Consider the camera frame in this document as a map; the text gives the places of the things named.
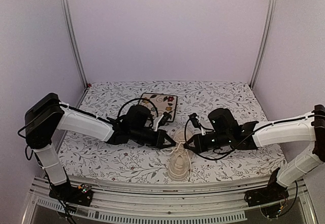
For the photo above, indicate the floral patterned table mat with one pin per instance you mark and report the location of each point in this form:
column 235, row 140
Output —
column 84, row 156

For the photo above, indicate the aluminium corner post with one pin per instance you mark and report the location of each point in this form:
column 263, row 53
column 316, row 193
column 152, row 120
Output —
column 263, row 44
column 73, row 41

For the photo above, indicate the white lace sneaker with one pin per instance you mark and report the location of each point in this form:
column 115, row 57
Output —
column 180, row 136

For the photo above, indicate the white shoelace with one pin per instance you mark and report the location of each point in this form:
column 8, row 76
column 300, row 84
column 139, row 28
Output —
column 179, row 167

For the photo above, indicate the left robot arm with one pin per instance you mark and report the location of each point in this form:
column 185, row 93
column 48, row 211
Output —
column 50, row 114

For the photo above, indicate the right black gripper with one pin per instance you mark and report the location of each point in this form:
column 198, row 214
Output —
column 199, row 145

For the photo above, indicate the square floral ceramic plate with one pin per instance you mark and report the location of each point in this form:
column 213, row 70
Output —
column 160, row 102

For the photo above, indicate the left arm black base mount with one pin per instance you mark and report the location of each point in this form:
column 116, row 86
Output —
column 66, row 193

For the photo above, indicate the left aluminium corner post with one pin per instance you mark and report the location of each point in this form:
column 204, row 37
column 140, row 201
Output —
column 73, row 41

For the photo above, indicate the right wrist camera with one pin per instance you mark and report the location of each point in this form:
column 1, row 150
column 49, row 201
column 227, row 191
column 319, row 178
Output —
column 194, row 119

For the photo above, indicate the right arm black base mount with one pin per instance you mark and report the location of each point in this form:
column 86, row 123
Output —
column 268, row 194

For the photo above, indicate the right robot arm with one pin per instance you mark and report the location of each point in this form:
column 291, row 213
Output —
column 253, row 135

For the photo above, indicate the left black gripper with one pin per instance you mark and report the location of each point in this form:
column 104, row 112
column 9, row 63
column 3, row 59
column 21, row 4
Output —
column 161, row 135

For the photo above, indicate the right aluminium corner post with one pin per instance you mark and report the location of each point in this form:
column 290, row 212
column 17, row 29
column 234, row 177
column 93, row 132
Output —
column 263, row 44

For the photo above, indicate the aluminium front rail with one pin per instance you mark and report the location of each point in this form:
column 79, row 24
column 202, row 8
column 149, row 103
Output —
column 214, row 202

